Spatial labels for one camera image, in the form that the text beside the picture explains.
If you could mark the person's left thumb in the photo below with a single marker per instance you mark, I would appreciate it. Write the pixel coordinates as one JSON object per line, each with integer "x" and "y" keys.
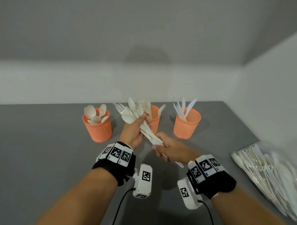
{"x": 145, "y": 119}

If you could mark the bundle of white plastic cutlery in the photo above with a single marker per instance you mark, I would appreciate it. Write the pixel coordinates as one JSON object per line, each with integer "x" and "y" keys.
{"x": 130, "y": 117}

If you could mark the white plastic fork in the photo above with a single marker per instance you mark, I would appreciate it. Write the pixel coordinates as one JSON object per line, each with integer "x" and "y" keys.
{"x": 161, "y": 109}

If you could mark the person's left hand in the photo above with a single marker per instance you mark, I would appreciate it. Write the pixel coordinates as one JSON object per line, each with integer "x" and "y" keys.
{"x": 131, "y": 133}

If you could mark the person's right forearm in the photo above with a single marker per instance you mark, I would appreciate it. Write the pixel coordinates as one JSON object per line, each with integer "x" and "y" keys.
{"x": 241, "y": 208}

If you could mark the person's right thumb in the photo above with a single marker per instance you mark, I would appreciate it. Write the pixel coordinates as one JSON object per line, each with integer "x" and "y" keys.
{"x": 162, "y": 136}

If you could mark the clear bag of white cutlery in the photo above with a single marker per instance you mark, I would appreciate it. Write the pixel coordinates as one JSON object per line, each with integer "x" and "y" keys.
{"x": 266, "y": 173}

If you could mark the black wristband with marker blocks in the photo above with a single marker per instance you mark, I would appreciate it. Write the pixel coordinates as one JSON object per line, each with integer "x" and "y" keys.
{"x": 213, "y": 178}
{"x": 116, "y": 160}

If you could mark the person's right hand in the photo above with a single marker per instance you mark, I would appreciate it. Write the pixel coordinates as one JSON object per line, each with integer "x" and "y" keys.
{"x": 176, "y": 149}

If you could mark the orange mesh cup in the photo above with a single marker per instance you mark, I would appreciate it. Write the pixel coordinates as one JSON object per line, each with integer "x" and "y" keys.
{"x": 98, "y": 131}
{"x": 186, "y": 126}
{"x": 155, "y": 122}

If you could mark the white plastic spoon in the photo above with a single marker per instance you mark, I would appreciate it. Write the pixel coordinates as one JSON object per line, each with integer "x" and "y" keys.
{"x": 96, "y": 119}
{"x": 102, "y": 109}
{"x": 104, "y": 118}
{"x": 90, "y": 111}
{"x": 92, "y": 122}

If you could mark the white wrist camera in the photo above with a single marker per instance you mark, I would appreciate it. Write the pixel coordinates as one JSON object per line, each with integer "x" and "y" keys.
{"x": 143, "y": 183}
{"x": 188, "y": 194}

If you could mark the white plastic knife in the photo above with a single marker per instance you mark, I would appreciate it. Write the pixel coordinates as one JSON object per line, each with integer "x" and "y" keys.
{"x": 180, "y": 109}
{"x": 183, "y": 106}
{"x": 177, "y": 110}
{"x": 190, "y": 106}
{"x": 175, "y": 163}

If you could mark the person's left forearm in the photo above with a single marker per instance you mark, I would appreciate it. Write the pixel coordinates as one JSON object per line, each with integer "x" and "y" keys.
{"x": 81, "y": 199}

